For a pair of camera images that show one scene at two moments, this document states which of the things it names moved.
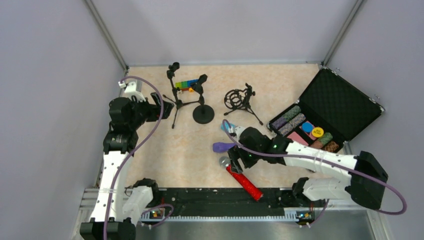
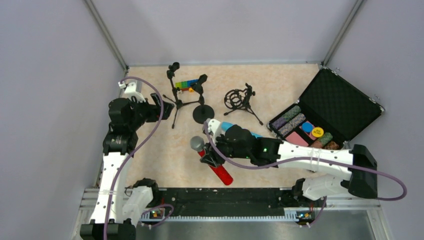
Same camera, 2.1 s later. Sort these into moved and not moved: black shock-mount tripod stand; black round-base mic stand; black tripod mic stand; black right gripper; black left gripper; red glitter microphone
Moved: black right gripper; red glitter microphone
Not moved: black round-base mic stand; black left gripper; black shock-mount tripod stand; black tripod mic stand
